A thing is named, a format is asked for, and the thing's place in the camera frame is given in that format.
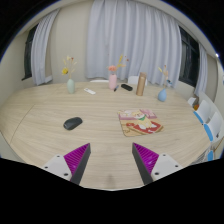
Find left white curtain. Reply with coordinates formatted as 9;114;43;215
31;9;59;86

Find white blue chair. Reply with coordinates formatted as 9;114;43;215
194;100;211;124
187;97;196;106
204;112;222;142

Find cartoon printed mouse pad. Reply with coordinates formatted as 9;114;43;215
118;109;163;137

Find right dark window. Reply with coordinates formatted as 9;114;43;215
179;28;200;87

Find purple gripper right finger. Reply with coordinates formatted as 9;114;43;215
132;143;182;185

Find pink vase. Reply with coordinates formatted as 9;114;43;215
109;74;117;90

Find copper thermos bottle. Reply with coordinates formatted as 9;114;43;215
136;72;146;96

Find centre white curtain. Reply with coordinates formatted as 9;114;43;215
86;0;182;85

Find left dark window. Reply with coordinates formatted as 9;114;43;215
22;25;38;81

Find white chair behind table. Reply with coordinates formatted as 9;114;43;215
90;79;109;83

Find dark window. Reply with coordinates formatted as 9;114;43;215
22;25;38;81
179;28;200;87

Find pale green vase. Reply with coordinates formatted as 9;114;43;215
67;79;75;94

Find black computer mouse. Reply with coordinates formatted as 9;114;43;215
63;117;83;130

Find white remote control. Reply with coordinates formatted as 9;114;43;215
84;88;96;95

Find right white curtain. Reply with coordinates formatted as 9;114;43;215
194;44;208;96

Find white curtain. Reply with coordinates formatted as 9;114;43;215
194;44;208;96
86;0;182;85
31;9;59;86

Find beige dried flowers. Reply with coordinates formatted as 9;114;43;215
158;65;172;88

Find yellow dried flowers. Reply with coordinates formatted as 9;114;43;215
62;56;77;78

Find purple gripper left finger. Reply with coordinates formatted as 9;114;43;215
42;143;91;185

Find blue vase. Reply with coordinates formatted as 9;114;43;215
158;88;167;102

